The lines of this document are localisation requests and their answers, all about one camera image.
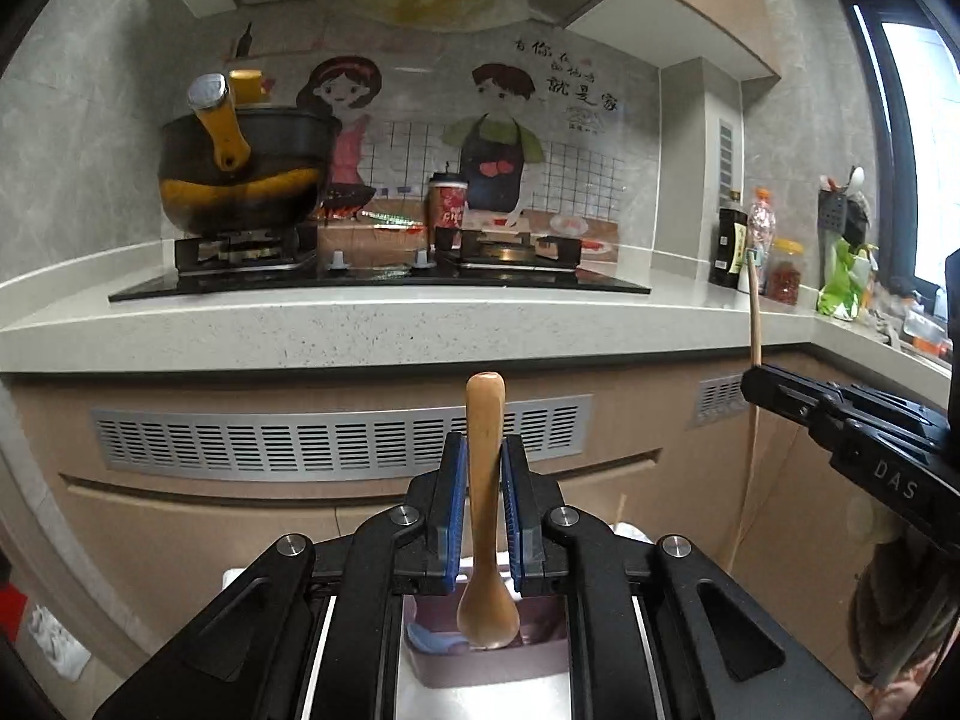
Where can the black gas stove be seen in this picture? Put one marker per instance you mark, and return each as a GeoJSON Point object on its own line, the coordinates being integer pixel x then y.
{"type": "Point", "coordinates": [375, 281]}

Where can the dark sauce bottle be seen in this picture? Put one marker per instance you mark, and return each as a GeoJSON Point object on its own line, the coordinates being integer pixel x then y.
{"type": "Point", "coordinates": [729, 251]}

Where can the clear bottle with orange cap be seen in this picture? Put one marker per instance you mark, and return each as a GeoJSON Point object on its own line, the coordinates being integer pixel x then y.
{"type": "Point", "coordinates": [761, 229]}

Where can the cartoon couple wall poster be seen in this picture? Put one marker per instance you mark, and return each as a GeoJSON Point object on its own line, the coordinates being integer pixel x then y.
{"type": "Point", "coordinates": [420, 135]}

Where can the long grey vent grille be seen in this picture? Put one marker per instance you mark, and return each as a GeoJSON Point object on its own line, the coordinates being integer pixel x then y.
{"type": "Point", "coordinates": [337, 439]}

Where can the green plastic bag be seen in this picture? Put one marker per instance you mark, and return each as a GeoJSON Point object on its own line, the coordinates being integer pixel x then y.
{"type": "Point", "coordinates": [844, 285]}

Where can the short grey vent grille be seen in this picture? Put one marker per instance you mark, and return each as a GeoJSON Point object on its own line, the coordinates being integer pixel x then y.
{"type": "Point", "coordinates": [721, 397]}

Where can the white sneaker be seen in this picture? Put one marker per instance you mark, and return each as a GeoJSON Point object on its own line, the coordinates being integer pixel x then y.
{"type": "Point", "coordinates": [60, 641]}

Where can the narrow wall grille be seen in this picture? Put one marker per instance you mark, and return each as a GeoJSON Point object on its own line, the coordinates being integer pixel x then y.
{"type": "Point", "coordinates": [726, 157]}

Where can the person's right forearm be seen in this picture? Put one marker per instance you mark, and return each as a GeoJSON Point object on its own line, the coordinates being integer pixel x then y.
{"type": "Point", "coordinates": [900, 600]}

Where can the red floor mat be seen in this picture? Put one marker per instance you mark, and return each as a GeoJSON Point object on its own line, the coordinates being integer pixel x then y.
{"type": "Point", "coordinates": [11, 611]}

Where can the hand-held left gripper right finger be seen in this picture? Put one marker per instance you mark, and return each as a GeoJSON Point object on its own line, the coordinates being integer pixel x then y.
{"type": "Point", "coordinates": [513, 510]}

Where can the brown wooden spoon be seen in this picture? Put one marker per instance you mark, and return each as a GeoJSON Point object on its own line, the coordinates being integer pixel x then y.
{"type": "Point", "coordinates": [484, 420]}

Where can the purple plastic utensil container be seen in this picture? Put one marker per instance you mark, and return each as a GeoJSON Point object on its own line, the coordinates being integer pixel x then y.
{"type": "Point", "coordinates": [487, 667]}

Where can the red paper cup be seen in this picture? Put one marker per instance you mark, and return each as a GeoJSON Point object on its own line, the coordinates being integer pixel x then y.
{"type": "Point", "coordinates": [448, 214]}

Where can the window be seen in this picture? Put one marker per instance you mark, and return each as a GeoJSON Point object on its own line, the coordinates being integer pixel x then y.
{"type": "Point", "coordinates": [919, 150]}

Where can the grey stone kitchen counter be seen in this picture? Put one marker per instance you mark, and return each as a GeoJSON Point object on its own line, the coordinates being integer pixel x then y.
{"type": "Point", "coordinates": [375, 330]}

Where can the beige wall cabinet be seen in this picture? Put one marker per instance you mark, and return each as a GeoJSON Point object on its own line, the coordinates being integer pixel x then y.
{"type": "Point", "coordinates": [712, 7]}

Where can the jar with yellow lid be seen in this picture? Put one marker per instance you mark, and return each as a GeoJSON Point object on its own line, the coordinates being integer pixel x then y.
{"type": "Point", "coordinates": [786, 277]}

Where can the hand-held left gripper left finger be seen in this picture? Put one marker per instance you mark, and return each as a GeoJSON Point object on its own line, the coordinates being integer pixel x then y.
{"type": "Point", "coordinates": [454, 510]}

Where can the blue plastic spoon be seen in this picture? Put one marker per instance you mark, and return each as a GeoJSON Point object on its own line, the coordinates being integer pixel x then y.
{"type": "Point", "coordinates": [435, 637]}

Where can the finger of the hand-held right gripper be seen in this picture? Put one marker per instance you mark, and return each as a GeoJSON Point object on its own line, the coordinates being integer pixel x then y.
{"type": "Point", "coordinates": [847, 394]}
{"type": "Point", "coordinates": [780, 397]}

